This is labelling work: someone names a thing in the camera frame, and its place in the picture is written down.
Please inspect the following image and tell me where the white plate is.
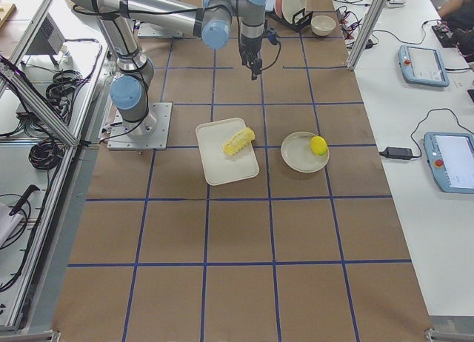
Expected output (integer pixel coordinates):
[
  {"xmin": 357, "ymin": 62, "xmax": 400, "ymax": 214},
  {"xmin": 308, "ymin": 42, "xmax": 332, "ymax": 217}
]
[{"xmin": 282, "ymin": 0, "xmax": 307, "ymax": 21}]

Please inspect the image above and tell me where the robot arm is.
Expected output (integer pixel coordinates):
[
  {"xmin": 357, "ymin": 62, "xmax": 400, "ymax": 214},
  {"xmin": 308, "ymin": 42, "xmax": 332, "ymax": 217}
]
[{"xmin": 70, "ymin": 0, "xmax": 266, "ymax": 136}]

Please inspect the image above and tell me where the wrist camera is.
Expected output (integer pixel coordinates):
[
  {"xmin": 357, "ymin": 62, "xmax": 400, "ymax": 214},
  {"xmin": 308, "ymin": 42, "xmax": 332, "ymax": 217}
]
[{"xmin": 265, "ymin": 27, "xmax": 280, "ymax": 45}]

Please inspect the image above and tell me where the beige bowl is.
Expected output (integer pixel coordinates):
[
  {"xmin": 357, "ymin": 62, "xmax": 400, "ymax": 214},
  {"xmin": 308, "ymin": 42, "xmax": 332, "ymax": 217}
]
[{"xmin": 310, "ymin": 15, "xmax": 336, "ymax": 37}]

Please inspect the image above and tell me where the aluminium frame post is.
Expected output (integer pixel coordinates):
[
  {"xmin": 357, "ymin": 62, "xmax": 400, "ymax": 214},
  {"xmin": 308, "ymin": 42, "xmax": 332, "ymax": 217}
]
[{"xmin": 347, "ymin": 0, "xmax": 387, "ymax": 71}]

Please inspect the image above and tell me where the black plate rack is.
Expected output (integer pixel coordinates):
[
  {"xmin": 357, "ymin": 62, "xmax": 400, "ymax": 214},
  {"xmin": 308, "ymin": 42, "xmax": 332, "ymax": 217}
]
[{"xmin": 266, "ymin": 8, "xmax": 313, "ymax": 33}]

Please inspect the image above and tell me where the white rectangular tray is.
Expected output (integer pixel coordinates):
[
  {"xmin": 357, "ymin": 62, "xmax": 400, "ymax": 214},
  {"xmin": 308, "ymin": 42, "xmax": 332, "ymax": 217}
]
[{"xmin": 196, "ymin": 118, "xmax": 259, "ymax": 186}]

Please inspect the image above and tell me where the near teach pendant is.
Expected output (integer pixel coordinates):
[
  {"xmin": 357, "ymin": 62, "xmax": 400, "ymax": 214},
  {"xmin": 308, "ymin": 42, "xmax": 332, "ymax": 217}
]
[{"xmin": 424, "ymin": 132, "xmax": 473, "ymax": 194}]

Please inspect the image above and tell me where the teach pendant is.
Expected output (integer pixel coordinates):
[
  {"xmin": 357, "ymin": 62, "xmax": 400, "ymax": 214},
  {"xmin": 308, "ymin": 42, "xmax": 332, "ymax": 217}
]
[
  {"xmin": 398, "ymin": 44, "xmax": 450, "ymax": 87},
  {"xmin": 424, "ymin": 132, "xmax": 473, "ymax": 194}
]

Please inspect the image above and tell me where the black power adapter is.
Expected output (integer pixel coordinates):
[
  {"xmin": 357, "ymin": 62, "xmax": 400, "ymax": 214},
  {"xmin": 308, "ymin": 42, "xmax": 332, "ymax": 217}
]
[{"xmin": 385, "ymin": 147, "xmax": 413, "ymax": 160}]

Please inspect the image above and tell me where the yellow lemon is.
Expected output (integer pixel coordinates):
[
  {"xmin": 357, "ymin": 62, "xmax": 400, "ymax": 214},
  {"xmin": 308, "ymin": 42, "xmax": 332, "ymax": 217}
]
[{"xmin": 310, "ymin": 135, "xmax": 328, "ymax": 156}]

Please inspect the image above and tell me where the white oval dish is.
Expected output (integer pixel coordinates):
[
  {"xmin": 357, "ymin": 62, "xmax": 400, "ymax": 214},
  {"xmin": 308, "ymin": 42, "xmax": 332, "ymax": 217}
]
[{"xmin": 281, "ymin": 131, "xmax": 330, "ymax": 173}]

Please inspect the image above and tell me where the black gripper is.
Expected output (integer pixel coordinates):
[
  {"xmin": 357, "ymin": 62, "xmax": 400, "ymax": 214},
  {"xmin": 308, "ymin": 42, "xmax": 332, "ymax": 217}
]
[{"xmin": 238, "ymin": 33, "xmax": 262, "ymax": 81}]

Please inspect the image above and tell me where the black cable bundle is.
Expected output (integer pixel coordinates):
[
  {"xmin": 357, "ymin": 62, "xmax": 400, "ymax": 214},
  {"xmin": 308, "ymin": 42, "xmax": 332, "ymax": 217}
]
[{"xmin": 29, "ymin": 138, "xmax": 64, "ymax": 171}]

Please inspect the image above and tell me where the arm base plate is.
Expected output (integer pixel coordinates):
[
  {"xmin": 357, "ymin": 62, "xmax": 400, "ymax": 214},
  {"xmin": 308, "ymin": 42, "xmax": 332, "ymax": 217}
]
[{"xmin": 107, "ymin": 102, "xmax": 173, "ymax": 150}]

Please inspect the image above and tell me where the far teach pendant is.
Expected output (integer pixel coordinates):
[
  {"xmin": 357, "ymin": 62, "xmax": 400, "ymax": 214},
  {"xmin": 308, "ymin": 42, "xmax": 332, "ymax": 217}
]
[{"xmin": 398, "ymin": 44, "xmax": 450, "ymax": 87}]

